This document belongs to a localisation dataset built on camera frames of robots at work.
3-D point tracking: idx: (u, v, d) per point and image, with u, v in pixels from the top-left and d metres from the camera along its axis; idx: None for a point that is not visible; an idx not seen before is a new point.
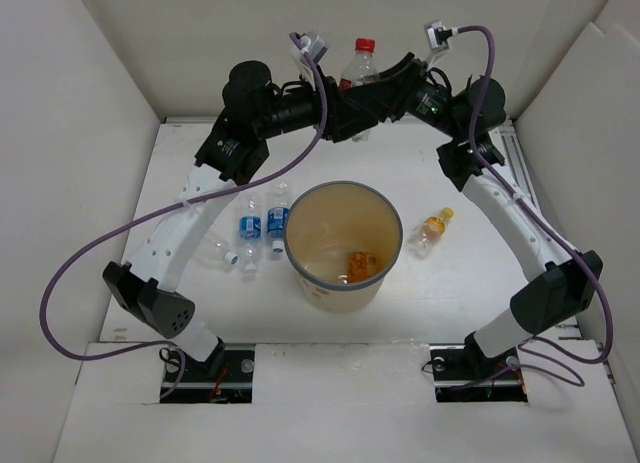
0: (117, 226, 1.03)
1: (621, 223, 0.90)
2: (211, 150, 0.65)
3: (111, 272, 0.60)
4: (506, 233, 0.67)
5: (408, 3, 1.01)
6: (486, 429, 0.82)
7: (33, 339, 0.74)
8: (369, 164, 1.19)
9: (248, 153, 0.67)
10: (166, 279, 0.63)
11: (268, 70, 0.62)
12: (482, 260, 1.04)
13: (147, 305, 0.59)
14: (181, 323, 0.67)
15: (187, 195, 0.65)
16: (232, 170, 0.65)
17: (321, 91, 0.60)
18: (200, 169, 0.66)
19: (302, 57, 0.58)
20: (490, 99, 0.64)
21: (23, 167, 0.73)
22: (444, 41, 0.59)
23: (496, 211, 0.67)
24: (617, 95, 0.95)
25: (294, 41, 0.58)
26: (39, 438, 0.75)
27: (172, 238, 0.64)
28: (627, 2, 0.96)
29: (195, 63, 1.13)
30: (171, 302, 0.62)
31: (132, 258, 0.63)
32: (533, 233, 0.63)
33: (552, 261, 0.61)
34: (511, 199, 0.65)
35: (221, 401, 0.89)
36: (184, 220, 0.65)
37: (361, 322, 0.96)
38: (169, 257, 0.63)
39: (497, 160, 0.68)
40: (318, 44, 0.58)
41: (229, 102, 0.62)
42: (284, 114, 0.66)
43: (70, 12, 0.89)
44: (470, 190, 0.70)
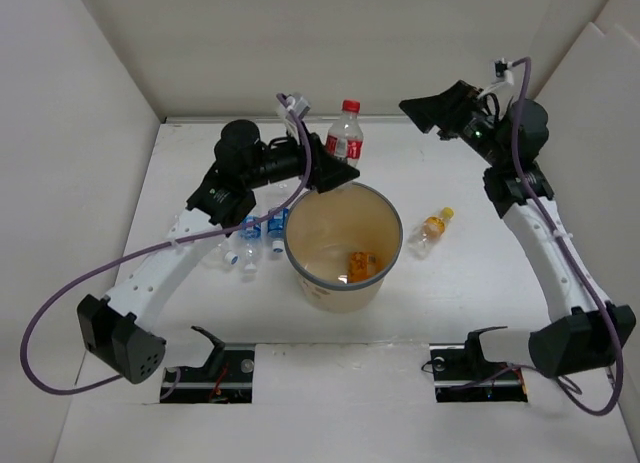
0: (116, 226, 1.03)
1: (621, 224, 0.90)
2: (203, 198, 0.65)
3: (86, 306, 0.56)
4: (538, 270, 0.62)
5: (410, 2, 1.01)
6: (485, 429, 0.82)
7: (34, 340, 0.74)
8: (370, 164, 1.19)
9: (237, 203, 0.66)
10: (145, 317, 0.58)
11: (257, 129, 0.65)
12: (481, 260, 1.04)
13: (121, 342, 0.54)
14: (149, 367, 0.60)
15: (176, 235, 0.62)
16: (223, 216, 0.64)
17: (306, 146, 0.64)
18: (190, 212, 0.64)
19: (288, 114, 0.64)
20: (531, 118, 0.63)
21: (23, 168, 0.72)
22: (501, 73, 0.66)
23: (531, 245, 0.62)
24: (617, 95, 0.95)
25: (280, 100, 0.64)
26: (39, 439, 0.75)
27: (155, 274, 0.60)
28: (628, 2, 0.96)
29: (194, 62, 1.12)
30: (147, 342, 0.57)
31: (112, 292, 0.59)
32: (565, 274, 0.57)
33: (580, 307, 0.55)
34: (551, 235, 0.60)
35: (221, 401, 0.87)
36: (170, 258, 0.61)
37: (361, 321, 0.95)
38: (150, 293, 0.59)
39: (545, 193, 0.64)
40: (302, 103, 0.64)
41: (219, 157, 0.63)
42: (272, 167, 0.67)
43: (69, 10, 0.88)
44: (509, 218, 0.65)
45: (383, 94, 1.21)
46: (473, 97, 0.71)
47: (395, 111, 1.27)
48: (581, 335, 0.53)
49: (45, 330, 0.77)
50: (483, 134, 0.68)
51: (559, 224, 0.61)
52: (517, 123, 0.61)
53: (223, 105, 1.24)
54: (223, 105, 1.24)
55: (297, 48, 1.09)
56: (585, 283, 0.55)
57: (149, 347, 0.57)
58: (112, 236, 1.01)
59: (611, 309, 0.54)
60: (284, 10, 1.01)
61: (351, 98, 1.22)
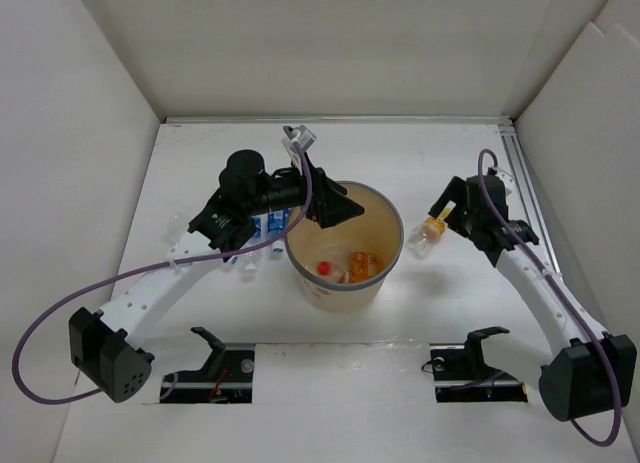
0: (116, 227, 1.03)
1: (621, 224, 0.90)
2: (205, 222, 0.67)
3: (79, 319, 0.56)
4: (536, 311, 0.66)
5: (409, 3, 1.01)
6: (486, 429, 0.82)
7: (35, 341, 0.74)
8: (370, 164, 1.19)
9: (238, 229, 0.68)
10: (135, 334, 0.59)
11: (262, 160, 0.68)
12: (481, 260, 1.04)
13: (109, 358, 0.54)
14: (133, 386, 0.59)
15: (175, 256, 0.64)
16: (222, 240, 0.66)
17: (306, 174, 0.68)
18: (192, 234, 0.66)
19: (293, 145, 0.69)
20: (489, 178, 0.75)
21: (22, 168, 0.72)
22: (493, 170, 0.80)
23: (526, 286, 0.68)
24: (617, 96, 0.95)
25: (286, 133, 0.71)
26: (39, 439, 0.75)
27: (150, 293, 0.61)
28: (628, 2, 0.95)
29: (194, 62, 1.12)
30: (136, 361, 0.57)
31: (105, 307, 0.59)
32: (559, 309, 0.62)
33: (577, 337, 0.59)
34: (540, 273, 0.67)
35: (221, 401, 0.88)
36: (167, 278, 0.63)
37: (361, 323, 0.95)
38: (143, 311, 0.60)
39: (531, 238, 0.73)
40: (306, 136, 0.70)
41: (224, 186, 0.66)
42: (273, 195, 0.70)
43: (69, 11, 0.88)
44: (503, 265, 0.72)
45: (383, 94, 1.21)
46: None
47: (395, 111, 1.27)
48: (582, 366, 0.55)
49: (45, 331, 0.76)
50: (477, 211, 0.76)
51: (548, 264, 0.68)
52: (482, 183, 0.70)
53: (223, 105, 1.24)
54: (223, 105, 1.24)
55: (297, 48, 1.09)
56: (578, 316, 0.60)
57: (136, 367, 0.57)
58: (112, 236, 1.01)
59: (607, 339, 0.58)
60: (284, 9, 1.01)
61: (351, 98, 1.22)
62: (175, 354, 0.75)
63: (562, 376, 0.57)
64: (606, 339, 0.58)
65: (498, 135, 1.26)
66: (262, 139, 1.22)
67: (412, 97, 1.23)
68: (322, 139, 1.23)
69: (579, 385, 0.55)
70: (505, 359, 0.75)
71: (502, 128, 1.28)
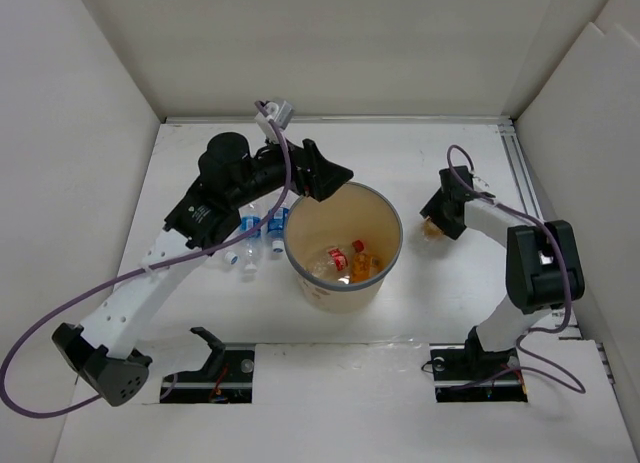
0: (116, 227, 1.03)
1: (621, 224, 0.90)
2: (182, 216, 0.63)
3: (61, 335, 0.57)
4: (496, 233, 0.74)
5: (409, 2, 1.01)
6: (486, 429, 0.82)
7: (35, 341, 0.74)
8: (370, 164, 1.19)
9: (220, 219, 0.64)
10: (118, 347, 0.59)
11: (245, 143, 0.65)
12: (481, 260, 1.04)
13: (93, 374, 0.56)
14: (131, 389, 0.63)
15: (151, 260, 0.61)
16: (201, 237, 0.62)
17: (284, 148, 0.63)
18: (168, 233, 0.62)
19: (268, 122, 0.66)
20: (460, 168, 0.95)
21: (22, 169, 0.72)
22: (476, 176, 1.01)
23: (485, 219, 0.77)
24: (616, 96, 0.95)
25: (259, 108, 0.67)
26: (39, 439, 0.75)
27: (128, 303, 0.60)
28: (628, 2, 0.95)
29: (194, 62, 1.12)
30: (123, 372, 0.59)
31: (86, 321, 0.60)
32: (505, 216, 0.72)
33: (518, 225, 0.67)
34: (493, 203, 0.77)
35: (221, 401, 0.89)
36: (144, 285, 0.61)
37: (360, 323, 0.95)
38: (123, 324, 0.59)
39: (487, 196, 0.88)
40: (284, 109, 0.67)
41: (205, 172, 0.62)
42: (261, 177, 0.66)
43: (69, 12, 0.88)
44: (470, 215, 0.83)
45: (383, 94, 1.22)
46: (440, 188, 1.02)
47: (395, 111, 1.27)
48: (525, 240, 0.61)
49: (44, 331, 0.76)
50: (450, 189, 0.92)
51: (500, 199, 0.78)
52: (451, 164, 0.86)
53: (224, 105, 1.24)
54: (223, 105, 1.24)
55: (297, 48, 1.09)
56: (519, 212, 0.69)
57: (128, 374, 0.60)
58: (113, 236, 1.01)
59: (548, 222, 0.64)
60: (283, 9, 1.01)
61: (352, 98, 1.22)
62: (179, 348, 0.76)
63: (515, 261, 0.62)
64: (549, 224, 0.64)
65: (498, 135, 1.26)
66: (262, 139, 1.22)
67: (412, 97, 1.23)
68: (323, 139, 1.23)
69: (527, 262, 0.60)
70: (496, 339, 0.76)
71: (502, 128, 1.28)
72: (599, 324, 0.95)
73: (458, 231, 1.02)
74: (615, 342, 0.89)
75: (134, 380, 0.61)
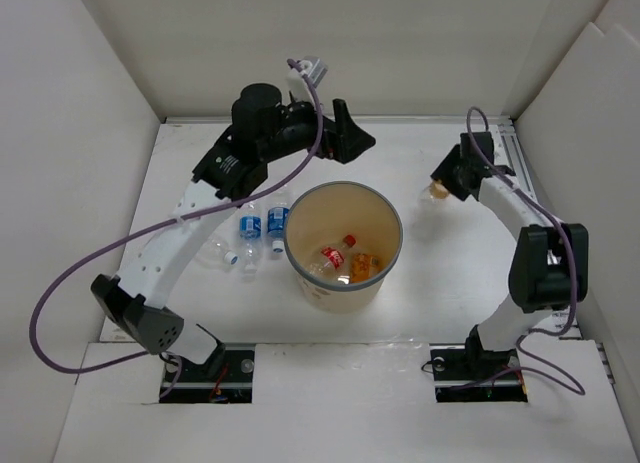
0: (116, 227, 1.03)
1: (621, 223, 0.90)
2: (209, 167, 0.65)
3: (99, 284, 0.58)
4: (509, 220, 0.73)
5: (409, 3, 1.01)
6: (486, 429, 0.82)
7: (34, 341, 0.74)
8: (370, 164, 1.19)
9: (247, 171, 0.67)
10: (154, 296, 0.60)
11: (277, 92, 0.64)
12: (482, 259, 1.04)
13: (133, 321, 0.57)
14: (168, 338, 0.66)
15: (181, 212, 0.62)
16: (230, 188, 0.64)
17: (318, 105, 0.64)
18: (197, 185, 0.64)
19: (302, 78, 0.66)
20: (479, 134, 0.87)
21: (22, 168, 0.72)
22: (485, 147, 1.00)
23: (502, 203, 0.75)
24: (616, 95, 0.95)
25: (294, 65, 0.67)
26: (39, 439, 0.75)
27: (162, 254, 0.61)
28: (628, 2, 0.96)
29: (195, 62, 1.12)
30: (159, 321, 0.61)
31: (121, 273, 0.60)
32: (523, 207, 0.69)
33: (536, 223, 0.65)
34: (512, 189, 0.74)
35: (221, 401, 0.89)
36: (176, 236, 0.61)
37: (360, 323, 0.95)
38: (158, 273, 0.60)
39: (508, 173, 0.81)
40: (317, 66, 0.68)
41: (237, 119, 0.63)
42: (289, 132, 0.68)
43: (70, 12, 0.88)
44: (481, 193, 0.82)
45: (383, 94, 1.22)
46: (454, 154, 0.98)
47: (395, 110, 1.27)
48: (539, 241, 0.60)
49: (45, 331, 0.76)
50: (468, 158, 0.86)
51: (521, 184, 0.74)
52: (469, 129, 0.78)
53: (224, 105, 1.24)
54: (223, 105, 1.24)
55: (297, 49, 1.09)
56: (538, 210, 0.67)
57: (162, 322, 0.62)
58: (113, 236, 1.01)
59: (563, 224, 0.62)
60: (284, 10, 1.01)
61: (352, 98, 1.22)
62: (179, 347, 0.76)
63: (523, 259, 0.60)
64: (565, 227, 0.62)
65: (498, 135, 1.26)
66: None
67: (412, 97, 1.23)
68: None
69: (537, 265, 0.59)
70: (498, 342, 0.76)
71: (502, 128, 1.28)
72: (599, 324, 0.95)
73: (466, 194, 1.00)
74: (615, 342, 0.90)
75: (170, 330, 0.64)
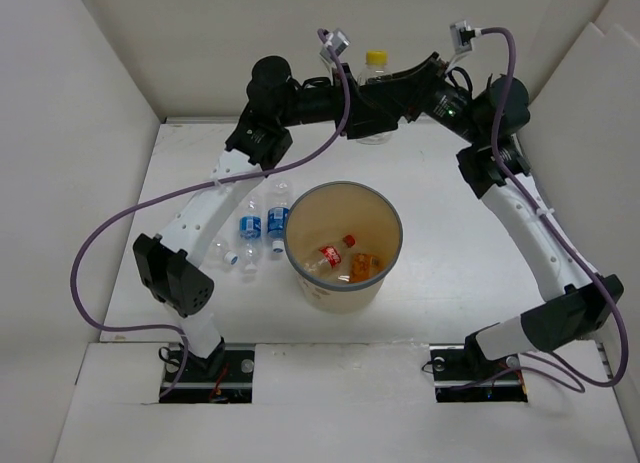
0: (116, 228, 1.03)
1: (621, 222, 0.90)
2: (241, 138, 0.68)
3: (140, 244, 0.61)
4: (521, 246, 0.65)
5: (409, 2, 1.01)
6: (487, 429, 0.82)
7: (34, 341, 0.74)
8: (370, 165, 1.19)
9: (275, 141, 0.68)
10: (194, 252, 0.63)
11: (288, 67, 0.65)
12: (482, 259, 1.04)
13: (174, 273, 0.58)
14: (201, 300, 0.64)
15: (218, 176, 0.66)
16: (261, 155, 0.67)
17: (345, 86, 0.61)
18: (230, 153, 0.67)
19: (325, 51, 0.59)
20: (512, 100, 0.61)
21: (23, 167, 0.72)
22: (467, 42, 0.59)
23: (516, 225, 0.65)
24: (616, 95, 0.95)
25: (320, 37, 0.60)
26: (39, 438, 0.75)
27: (201, 213, 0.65)
28: (628, 3, 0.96)
29: (195, 62, 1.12)
30: (197, 278, 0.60)
31: (162, 232, 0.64)
32: (554, 253, 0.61)
33: (572, 284, 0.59)
34: (534, 214, 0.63)
35: (221, 401, 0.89)
36: (214, 198, 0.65)
37: (359, 324, 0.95)
38: (198, 231, 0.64)
39: (521, 169, 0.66)
40: (339, 40, 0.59)
41: (252, 98, 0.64)
42: (306, 106, 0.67)
43: (70, 11, 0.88)
44: (489, 199, 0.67)
45: None
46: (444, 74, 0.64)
47: None
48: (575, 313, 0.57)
49: (44, 329, 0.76)
50: (456, 113, 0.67)
51: (540, 202, 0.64)
52: (500, 108, 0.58)
53: (224, 105, 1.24)
54: (223, 105, 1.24)
55: (297, 49, 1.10)
56: (574, 259, 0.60)
57: (200, 283, 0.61)
58: (112, 236, 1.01)
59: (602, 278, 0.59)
60: (285, 10, 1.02)
61: None
62: None
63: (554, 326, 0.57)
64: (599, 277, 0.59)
65: None
66: None
67: None
68: (322, 140, 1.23)
69: (568, 326, 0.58)
70: (499, 350, 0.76)
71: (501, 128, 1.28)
72: None
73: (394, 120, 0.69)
74: (616, 341, 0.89)
75: (202, 290, 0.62)
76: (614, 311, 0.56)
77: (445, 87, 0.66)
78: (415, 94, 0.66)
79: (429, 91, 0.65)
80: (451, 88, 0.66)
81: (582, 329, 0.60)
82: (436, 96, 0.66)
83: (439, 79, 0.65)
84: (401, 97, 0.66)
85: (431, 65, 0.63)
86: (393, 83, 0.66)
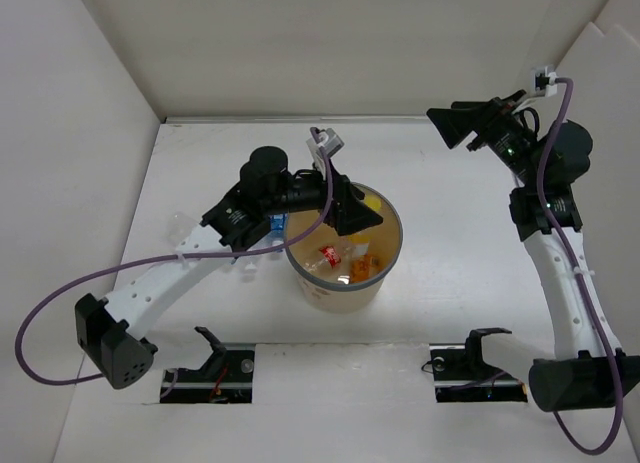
0: (115, 229, 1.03)
1: (621, 222, 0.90)
2: (219, 216, 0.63)
3: (83, 305, 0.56)
4: (549, 299, 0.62)
5: (409, 2, 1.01)
6: (486, 430, 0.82)
7: (34, 342, 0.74)
8: (369, 164, 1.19)
9: (252, 227, 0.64)
10: (137, 325, 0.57)
11: (285, 158, 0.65)
12: (482, 260, 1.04)
13: (110, 346, 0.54)
14: (134, 375, 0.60)
15: (184, 249, 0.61)
16: (234, 238, 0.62)
17: (329, 181, 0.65)
18: (203, 228, 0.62)
19: (318, 150, 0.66)
20: (573, 147, 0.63)
21: (22, 167, 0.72)
22: (541, 88, 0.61)
23: (550, 276, 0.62)
24: (616, 95, 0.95)
25: (313, 135, 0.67)
26: (39, 439, 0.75)
27: (156, 284, 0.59)
28: (628, 2, 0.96)
29: (195, 62, 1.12)
30: (135, 353, 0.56)
31: (111, 295, 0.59)
32: (578, 315, 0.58)
33: (587, 351, 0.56)
34: (571, 271, 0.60)
35: (221, 401, 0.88)
36: (174, 271, 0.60)
37: (360, 323, 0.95)
38: (147, 303, 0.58)
39: (572, 223, 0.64)
40: (333, 141, 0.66)
41: (243, 181, 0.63)
42: (293, 197, 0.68)
43: (70, 11, 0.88)
44: (530, 244, 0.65)
45: (383, 93, 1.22)
46: (509, 113, 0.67)
47: (396, 110, 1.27)
48: (582, 380, 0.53)
49: (45, 330, 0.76)
50: (515, 152, 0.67)
51: (581, 260, 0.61)
52: (549, 144, 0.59)
53: (223, 105, 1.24)
54: (223, 105, 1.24)
55: (297, 49, 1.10)
56: (598, 328, 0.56)
57: (137, 357, 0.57)
58: (112, 236, 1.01)
59: (620, 357, 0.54)
60: (285, 10, 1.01)
61: (352, 97, 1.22)
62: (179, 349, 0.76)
63: (557, 382, 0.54)
64: (618, 357, 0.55)
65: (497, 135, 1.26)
66: (261, 140, 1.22)
67: (412, 96, 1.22)
68: None
69: (572, 393, 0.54)
70: (498, 357, 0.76)
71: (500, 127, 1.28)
72: None
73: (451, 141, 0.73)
74: None
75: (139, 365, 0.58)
76: (620, 395, 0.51)
77: (510, 125, 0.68)
78: (475, 126, 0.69)
79: (491, 125, 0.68)
80: (517, 128, 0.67)
81: (589, 403, 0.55)
82: (498, 131, 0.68)
83: (503, 118, 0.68)
84: (462, 127, 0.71)
85: (492, 103, 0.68)
86: (457, 112, 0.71)
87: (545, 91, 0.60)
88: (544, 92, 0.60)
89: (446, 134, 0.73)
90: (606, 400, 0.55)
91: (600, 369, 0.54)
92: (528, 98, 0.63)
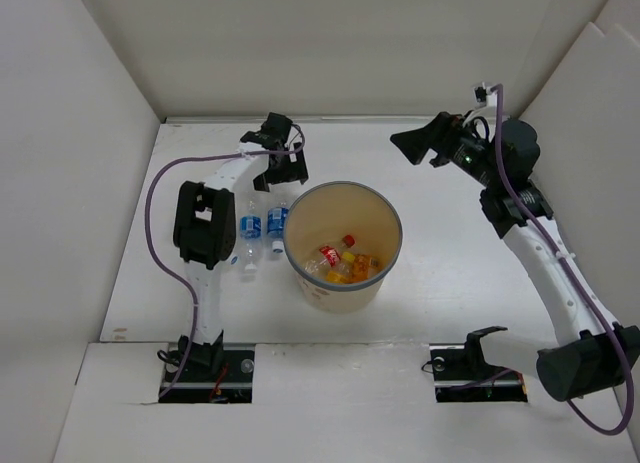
0: (115, 228, 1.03)
1: (624, 223, 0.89)
2: (252, 136, 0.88)
3: (187, 187, 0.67)
4: (540, 288, 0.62)
5: (409, 2, 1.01)
6: (486, 430, 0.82)
7: (35, 341, 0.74)
8: (370, 164, 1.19)
9: (275, 142, 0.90)
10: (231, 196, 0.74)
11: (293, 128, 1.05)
12: (481, 258, 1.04)
13: (222, 207, 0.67)
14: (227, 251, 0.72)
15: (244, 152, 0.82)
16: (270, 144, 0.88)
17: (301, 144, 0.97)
18: (246, 143, 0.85)
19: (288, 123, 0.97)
20: (521, 137, 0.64)
21: (22, 167, 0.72)
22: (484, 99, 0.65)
23: (535, 267, 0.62)
24: (617, 95, 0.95)
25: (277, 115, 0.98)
26: (39, 438, 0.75)
27: (235, 170, 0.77)
28: (628, 3, 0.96)
29: (195, 63, 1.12)
30: (232, 219, 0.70)
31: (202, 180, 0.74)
32: (571, 297, 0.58)
33: (588, 330, 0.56)
34: (553, 256, 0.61)
35: (221, 401, 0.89)
36: (242, 162, 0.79)
37: (359, 323, 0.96)
38: (233, 180, 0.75)
39: (544, 212, 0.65)
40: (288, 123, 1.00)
41: (276, 118, 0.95)
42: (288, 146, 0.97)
43: (70, 12, 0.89)
44: (510, 239, 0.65)
45: (383, 93, 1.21)
46: (459, 124, 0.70)
47: (396, 110, 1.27)
48: (590, 360, 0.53)
49: (44, 330, 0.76)
50: (473, 160, 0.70)
51: (561, 246, 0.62)
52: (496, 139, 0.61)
53: (223, 105, 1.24)
54: (223, 105, 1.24)
55: (297, 49, 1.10)
56: (592, 306, 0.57)
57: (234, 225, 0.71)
58: (112, 236, 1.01)
59: (619, 330, 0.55)
60: (284, 10, 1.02)
61: (352, 97, 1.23)
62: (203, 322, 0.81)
63: (567, 368, 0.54)
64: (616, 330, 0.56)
65: None
66: None
67: (412, 96, 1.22)
68: (322, 139, 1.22)
69: (583, 375, 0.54)
70: (499, 357, 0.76)
71: None
72: None
73: (412, 155, 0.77)
74: None
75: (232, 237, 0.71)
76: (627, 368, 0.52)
77: (464, 136, 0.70)
78: (430, 142, 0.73)
79: (445, 137, 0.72)
80: (470, 138, 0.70)
81: (599, 383, 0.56)
82: (454, 143, 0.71)
83: (455, 131, 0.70)
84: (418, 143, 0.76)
85: (442, 117, 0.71)
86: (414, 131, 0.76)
87: (486, 101, 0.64)
88: (485, 102, 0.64)
89: (409, 152, 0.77)
90: (614, 374, 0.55)
91: (602, 346, 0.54)
92: (473, 111, 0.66)
